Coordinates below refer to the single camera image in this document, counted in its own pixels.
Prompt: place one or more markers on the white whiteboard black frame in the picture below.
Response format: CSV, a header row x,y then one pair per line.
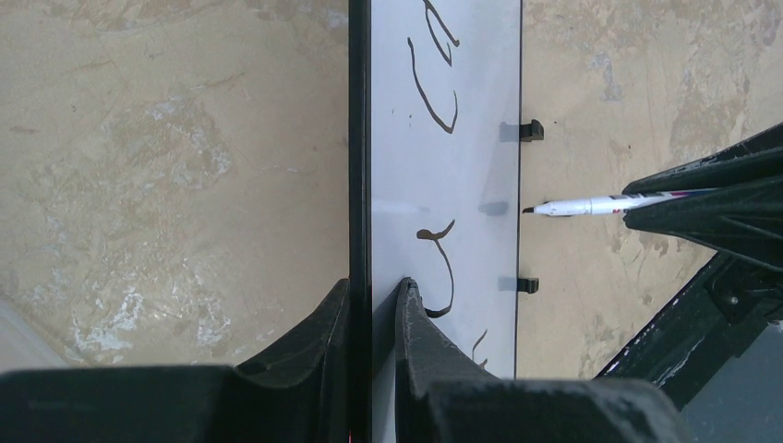
x,y
434,179

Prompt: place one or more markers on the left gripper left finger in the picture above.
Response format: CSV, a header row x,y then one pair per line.
x,y
297,385

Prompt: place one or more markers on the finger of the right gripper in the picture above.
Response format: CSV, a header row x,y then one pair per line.
x,y
753,165
743,220

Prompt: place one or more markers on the white whiteboard marker pen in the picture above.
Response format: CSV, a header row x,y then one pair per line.
x,y
614,204

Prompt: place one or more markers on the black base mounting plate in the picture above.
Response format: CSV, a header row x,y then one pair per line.
x,y
716,316

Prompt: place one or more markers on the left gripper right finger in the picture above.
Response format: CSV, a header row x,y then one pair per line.
x,y
423,355

